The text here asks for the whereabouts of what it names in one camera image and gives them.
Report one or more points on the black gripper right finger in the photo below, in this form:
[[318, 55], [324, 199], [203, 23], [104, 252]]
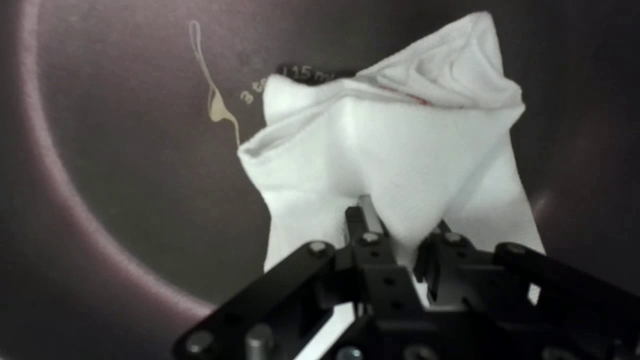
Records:
[[536, 306]]

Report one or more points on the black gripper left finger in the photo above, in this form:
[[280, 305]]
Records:
[[318, 293]]

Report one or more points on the white towel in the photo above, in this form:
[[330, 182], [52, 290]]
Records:
[[425, 134]]

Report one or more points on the black frying pan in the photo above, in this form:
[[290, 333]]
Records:
[[125, 212]]

